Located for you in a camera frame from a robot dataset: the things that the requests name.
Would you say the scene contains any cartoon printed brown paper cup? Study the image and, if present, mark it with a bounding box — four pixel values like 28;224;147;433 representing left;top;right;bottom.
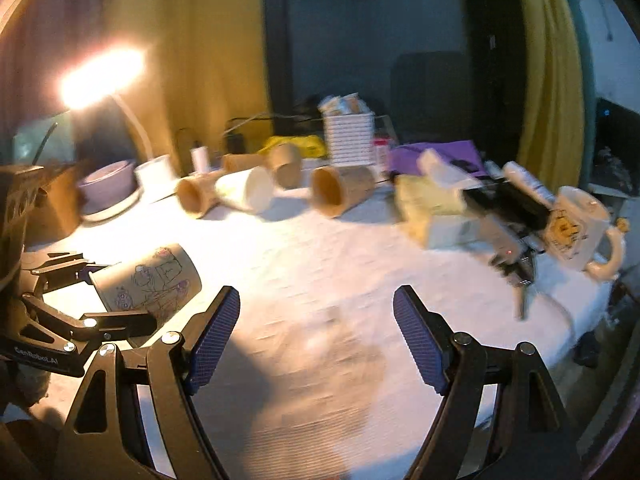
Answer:
90;244;202;324

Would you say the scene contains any plain brown paper cup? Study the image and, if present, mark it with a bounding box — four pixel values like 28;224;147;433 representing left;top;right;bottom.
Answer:
268;142;303;190

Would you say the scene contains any white bear print mug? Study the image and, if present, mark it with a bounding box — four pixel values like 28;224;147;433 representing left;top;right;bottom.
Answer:
544;186;626;281

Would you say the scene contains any black power adapter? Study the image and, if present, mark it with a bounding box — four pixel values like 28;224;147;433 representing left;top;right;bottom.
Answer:
222;131;247;155

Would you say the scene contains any white tube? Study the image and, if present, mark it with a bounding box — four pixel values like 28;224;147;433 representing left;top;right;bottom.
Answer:
502;162;555;208

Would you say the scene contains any purple bowl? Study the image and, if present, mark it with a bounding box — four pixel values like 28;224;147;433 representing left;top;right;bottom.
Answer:
77;159;136;212

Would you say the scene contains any yellow curtain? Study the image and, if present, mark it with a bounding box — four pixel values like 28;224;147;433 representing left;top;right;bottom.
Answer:
516;0;585;191

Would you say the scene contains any white textured tablecloth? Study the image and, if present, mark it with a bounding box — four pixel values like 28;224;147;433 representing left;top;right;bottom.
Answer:
55;186;611;479

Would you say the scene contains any yellow tissue box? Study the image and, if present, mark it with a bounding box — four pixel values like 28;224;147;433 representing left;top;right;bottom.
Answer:
395;174;480;250

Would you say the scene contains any white perforated basket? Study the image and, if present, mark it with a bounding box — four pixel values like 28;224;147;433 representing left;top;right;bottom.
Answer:
323;113;374;167

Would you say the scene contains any white scalloped plate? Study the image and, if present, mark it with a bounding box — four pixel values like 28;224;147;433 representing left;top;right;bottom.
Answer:
80;188;142;223

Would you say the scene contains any white charger plug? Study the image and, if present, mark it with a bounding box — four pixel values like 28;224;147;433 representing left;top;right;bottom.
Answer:
190;145;210;174

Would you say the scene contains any cardboard box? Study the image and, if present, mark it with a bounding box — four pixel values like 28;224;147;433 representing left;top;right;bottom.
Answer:
0;161;84;281

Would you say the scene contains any black box device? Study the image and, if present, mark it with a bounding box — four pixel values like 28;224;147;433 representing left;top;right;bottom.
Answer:
462;179;550;231

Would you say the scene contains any far lying brown cup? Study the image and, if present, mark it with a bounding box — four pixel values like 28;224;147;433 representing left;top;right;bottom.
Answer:
221;154;267;174

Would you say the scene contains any white desk lamp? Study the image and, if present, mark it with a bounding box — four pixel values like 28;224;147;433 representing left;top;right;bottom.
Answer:
58;44;178;203

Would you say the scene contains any yellow plastic bag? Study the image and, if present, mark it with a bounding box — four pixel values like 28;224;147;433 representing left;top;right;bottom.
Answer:
258;134;328;158

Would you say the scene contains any brown paper cup behind white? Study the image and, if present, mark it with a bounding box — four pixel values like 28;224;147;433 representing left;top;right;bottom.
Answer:
175;170;227;219

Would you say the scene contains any patterned brown paper cup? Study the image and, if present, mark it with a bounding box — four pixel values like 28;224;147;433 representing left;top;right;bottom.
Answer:
310;166;376;218

